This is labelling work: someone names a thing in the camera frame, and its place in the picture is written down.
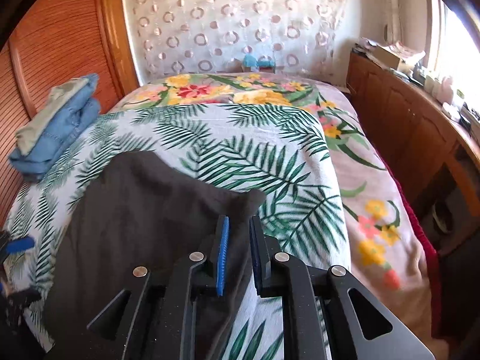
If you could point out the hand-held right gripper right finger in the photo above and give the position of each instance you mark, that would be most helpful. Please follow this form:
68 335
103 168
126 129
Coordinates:
257 258

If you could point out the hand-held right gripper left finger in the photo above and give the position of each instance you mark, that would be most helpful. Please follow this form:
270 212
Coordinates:
223 255

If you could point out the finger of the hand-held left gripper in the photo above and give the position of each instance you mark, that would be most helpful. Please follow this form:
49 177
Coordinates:
17 245

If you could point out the dark grey pants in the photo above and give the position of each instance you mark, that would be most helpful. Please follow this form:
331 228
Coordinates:
131 213

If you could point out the green leaf print blanket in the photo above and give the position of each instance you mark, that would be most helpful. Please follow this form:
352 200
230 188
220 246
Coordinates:
243 150

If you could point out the folded blue jeans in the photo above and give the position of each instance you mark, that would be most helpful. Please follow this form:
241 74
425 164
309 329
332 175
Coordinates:
63 131

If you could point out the pink floral blanket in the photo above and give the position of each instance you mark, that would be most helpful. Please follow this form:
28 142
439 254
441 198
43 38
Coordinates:
371 195

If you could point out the folded grey-green cloth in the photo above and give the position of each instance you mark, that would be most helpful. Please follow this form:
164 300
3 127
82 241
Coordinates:
48 112

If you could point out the small blue object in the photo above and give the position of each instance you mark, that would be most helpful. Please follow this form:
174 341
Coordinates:
250 60

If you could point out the wooden cabinet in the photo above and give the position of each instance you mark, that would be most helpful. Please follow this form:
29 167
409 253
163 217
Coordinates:
405 120

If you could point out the wooden wardrobe door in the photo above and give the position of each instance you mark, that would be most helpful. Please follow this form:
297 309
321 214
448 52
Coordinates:
56 26

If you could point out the circle pattern curtain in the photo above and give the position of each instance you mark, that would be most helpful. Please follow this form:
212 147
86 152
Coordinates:
225 15

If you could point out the pile of assorted small items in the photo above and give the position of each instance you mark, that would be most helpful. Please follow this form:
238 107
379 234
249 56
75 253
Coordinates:
397 56

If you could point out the white window curtain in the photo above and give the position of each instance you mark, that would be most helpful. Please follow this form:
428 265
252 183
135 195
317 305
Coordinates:
395 3

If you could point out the window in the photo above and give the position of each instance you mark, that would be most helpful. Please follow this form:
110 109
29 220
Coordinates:
457 45

